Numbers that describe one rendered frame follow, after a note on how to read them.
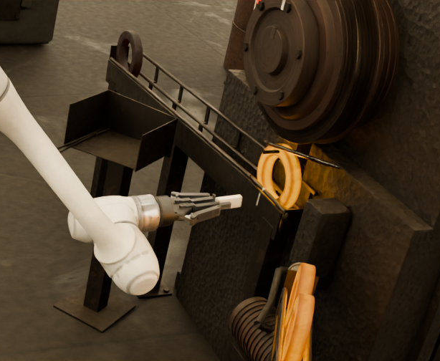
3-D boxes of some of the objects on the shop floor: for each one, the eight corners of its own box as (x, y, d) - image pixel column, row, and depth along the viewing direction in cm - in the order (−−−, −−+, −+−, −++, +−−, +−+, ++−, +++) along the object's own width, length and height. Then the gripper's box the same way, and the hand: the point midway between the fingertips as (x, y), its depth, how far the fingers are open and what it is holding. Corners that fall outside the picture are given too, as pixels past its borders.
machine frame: (331, 269, 349) (481, -193, 272) (519, 465, 267) (808, -116, 191) (168, 286, 313) (287, -241, 237) (327, 518, 232) (588, -172, 155)
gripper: (142, 211, 216) (226, 200, 227) (163, 239, 206) (250, 226, 217) (145, 185, 213) (231, 175, 223) (166, 213, 203) (254, 200, 213)
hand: (228, 202), depth 219 cm, fingers closed
